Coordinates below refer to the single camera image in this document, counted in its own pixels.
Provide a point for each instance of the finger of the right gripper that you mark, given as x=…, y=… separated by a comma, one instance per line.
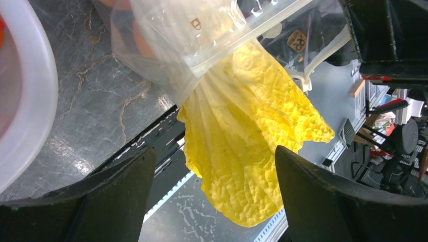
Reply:
x=390, y=38

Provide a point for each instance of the left gripper left fingers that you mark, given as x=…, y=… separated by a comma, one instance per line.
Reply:
x=107, y=206

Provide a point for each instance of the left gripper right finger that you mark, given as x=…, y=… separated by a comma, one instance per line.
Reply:
x=322, y=206

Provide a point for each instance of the yellow toy cabbage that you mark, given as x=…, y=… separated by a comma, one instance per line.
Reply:
x=241, y=110

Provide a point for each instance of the white plastic basket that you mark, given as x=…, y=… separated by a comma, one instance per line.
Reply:
x=29, y=89

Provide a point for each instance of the clear polka dot zip bag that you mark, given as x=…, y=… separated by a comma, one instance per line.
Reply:
x=175, y=43

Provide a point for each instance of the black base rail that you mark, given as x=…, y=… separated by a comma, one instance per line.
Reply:
x=165, y=135

